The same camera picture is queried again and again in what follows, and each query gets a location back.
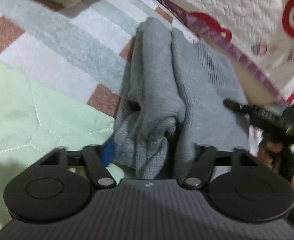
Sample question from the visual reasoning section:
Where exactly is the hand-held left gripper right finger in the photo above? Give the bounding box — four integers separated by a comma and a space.
182, 144, 260, 190

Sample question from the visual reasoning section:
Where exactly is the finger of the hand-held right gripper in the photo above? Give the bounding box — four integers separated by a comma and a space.
223, 98, 283, 131

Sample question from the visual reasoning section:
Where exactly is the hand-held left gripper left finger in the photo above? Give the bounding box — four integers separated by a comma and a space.
40, 142, 117, 189

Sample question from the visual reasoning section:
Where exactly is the grey knit sweater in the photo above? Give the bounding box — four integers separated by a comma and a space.
113, 17, 252, 180

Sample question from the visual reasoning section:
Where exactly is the person's right hand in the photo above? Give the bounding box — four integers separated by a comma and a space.
258, 140, 284, 168

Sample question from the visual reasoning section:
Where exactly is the beige bed base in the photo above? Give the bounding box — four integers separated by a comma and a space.
232, 54, 278, 105

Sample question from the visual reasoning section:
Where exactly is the light green quilted blanket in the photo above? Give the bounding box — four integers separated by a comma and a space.
0, 52, 129, 232

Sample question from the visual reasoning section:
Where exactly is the white quilt with red bears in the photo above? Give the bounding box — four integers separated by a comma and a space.
134, 0, 294, 107

